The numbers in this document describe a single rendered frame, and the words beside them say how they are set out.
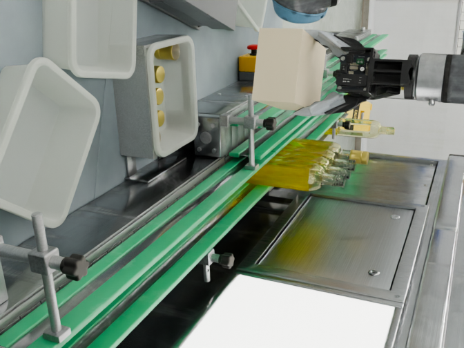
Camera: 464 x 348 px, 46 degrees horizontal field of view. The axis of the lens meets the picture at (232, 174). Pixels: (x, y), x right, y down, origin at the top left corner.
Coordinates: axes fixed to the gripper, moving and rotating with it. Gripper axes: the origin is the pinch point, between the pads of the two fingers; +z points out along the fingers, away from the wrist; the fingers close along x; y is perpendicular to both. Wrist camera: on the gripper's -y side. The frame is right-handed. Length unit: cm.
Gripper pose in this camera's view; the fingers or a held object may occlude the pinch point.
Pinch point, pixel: (299, 73)
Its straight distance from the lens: 98.8
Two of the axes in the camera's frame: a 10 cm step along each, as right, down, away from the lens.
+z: -9.1, -1.2, 4.0
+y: -4.0, 0.1, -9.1
